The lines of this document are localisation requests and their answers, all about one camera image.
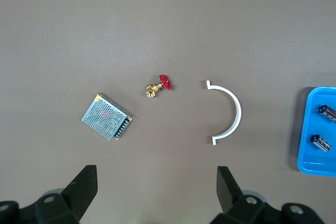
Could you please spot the white half-round pipe clamp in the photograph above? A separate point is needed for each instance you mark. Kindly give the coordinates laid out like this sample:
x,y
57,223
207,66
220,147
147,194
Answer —
x,y
237,113

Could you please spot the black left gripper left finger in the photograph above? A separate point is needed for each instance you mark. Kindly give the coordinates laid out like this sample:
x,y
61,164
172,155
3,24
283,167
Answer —
x,y
60,211

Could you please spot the metal mesh power supply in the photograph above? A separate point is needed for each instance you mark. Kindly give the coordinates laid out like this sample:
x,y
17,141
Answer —
x,y
105,116

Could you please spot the blue plastic tray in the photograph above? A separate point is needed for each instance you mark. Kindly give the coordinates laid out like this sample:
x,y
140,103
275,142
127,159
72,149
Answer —
x,y
307,129

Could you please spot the brown electrolytic capacitor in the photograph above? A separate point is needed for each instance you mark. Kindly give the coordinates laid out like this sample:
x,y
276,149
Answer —
x,y
328,113

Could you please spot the black electrolytic capacitor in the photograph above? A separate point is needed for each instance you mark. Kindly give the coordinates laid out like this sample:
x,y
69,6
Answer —
x,y
321,143

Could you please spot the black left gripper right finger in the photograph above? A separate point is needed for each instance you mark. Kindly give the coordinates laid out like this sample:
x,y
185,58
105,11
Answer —
x,y
249,212

